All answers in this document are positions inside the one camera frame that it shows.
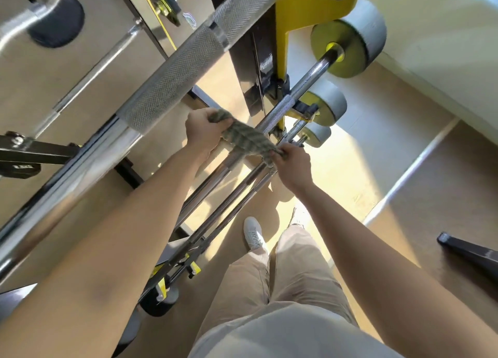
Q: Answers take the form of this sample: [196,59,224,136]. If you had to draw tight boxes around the grey-green striped cloth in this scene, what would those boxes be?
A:
[209,109,285,166]

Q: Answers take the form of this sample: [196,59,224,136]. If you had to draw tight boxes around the small grey yellow weight plate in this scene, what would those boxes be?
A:
[300,123,332,148]

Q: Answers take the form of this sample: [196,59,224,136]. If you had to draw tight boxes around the medium grey yellow weight plate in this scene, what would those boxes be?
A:
[299,78,348,127]

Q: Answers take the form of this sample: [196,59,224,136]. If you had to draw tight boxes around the chrome barbell with large plate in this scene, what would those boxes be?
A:
[174,43,345,230]

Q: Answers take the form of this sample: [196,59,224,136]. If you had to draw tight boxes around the chrome barbell with medium plate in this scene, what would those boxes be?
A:
[140,118,312,300]

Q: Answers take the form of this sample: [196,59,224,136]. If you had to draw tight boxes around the beige trousers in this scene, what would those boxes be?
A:
[195,223,360,343]

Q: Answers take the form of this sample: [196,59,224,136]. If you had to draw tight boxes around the person's left hand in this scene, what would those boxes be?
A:
[185,107,234,152]

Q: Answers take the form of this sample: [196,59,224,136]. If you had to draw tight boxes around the person's right forearm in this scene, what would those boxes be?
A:
[295,182,498,358]

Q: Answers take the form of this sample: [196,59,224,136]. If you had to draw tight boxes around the person's left forearm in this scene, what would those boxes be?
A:
[0,143,218,358]

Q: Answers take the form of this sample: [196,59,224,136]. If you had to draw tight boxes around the thick knurled chrome barbell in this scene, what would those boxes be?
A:
[0,0,298,282]

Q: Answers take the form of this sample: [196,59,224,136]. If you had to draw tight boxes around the thin chrome bar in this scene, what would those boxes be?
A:
[31,17,144,136]

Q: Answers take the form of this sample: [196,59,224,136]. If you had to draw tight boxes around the yellow black barbell rack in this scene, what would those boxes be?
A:
[117,0,364,144]

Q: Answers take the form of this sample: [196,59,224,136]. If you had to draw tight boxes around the black round weight plate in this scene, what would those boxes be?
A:
[28,0,85,49]

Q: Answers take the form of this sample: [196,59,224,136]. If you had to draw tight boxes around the black yellow weight plate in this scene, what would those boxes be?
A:
[139,264,179,318]

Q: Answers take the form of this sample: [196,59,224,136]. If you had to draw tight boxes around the black equipment foot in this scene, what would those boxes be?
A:
[437,232,498,273]

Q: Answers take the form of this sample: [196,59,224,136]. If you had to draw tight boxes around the chrome curl bar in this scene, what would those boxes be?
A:
[0,0,72,55]

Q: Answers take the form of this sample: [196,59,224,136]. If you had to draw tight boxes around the light grey shirt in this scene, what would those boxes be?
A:
[188,300,403,358]

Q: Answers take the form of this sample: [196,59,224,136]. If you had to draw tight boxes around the white shoe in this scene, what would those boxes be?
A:
[289,207,310,228]
[243,216,267,252]

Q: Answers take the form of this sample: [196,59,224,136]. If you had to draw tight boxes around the large grey yellow weight plate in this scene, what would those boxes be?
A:
[310,0,387,78]

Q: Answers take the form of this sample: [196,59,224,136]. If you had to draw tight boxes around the chrome barbell with small plate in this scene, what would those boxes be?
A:
[171,134,308,261]

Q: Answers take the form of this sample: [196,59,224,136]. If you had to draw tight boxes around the person's right hand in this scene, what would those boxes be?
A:
[270,142,314,194]

